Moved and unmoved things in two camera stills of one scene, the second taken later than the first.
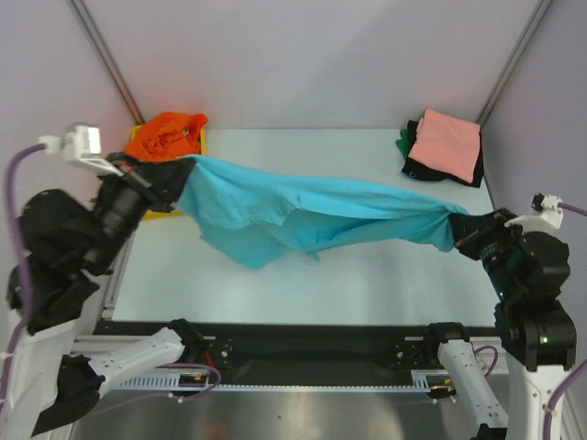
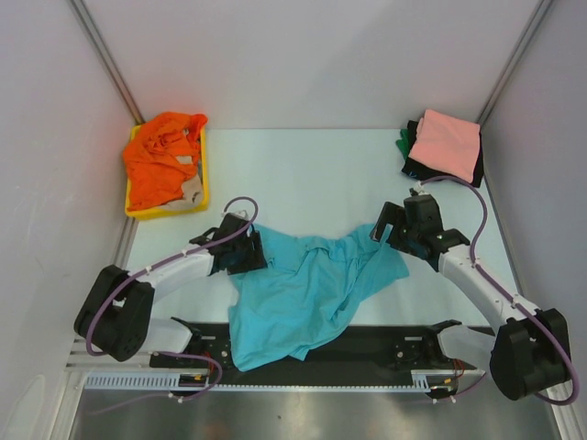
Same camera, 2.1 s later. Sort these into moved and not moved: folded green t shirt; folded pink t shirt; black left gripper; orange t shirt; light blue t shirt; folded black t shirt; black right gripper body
Moved: light blue t shirt; black right gripper body; black left gripper
Not moved: folded pink t shirt; folded green t shirt; folded black t shirt; orange t shirt
